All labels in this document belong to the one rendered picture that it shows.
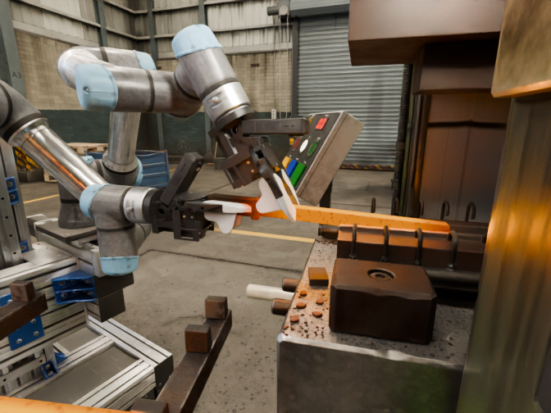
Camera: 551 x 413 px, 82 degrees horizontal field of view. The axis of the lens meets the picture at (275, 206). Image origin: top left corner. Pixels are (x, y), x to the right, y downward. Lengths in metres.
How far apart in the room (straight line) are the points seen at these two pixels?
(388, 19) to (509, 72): 0.23
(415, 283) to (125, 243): 0.56
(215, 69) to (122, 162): 0.73
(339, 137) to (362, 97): 7.52
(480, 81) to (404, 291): 0.30
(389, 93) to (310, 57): 2.13
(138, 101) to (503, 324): 0.58
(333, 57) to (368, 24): 8.22
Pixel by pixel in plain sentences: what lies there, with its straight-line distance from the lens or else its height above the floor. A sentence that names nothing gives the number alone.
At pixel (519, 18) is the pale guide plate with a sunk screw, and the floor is 1.23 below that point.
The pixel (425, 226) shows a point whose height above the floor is 1.01.
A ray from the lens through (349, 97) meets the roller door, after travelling 8.52.
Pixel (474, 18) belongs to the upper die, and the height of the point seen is 1.29.
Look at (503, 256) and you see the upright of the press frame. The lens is 0.31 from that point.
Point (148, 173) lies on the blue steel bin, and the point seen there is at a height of 0.37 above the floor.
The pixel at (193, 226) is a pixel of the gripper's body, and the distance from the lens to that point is 0.62.
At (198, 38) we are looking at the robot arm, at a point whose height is 1.30.
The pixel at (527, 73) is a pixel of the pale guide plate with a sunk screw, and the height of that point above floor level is 1.20.
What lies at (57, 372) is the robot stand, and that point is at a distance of 1.63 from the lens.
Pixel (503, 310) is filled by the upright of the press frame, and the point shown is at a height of 1.03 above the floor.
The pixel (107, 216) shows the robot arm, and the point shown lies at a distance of 0.72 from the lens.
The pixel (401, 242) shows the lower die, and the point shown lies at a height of 0.99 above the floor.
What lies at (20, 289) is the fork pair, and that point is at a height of 1.00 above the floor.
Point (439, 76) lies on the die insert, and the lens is 0.52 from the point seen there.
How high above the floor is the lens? 1.17
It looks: 15 degrees down
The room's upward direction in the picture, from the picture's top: straight up
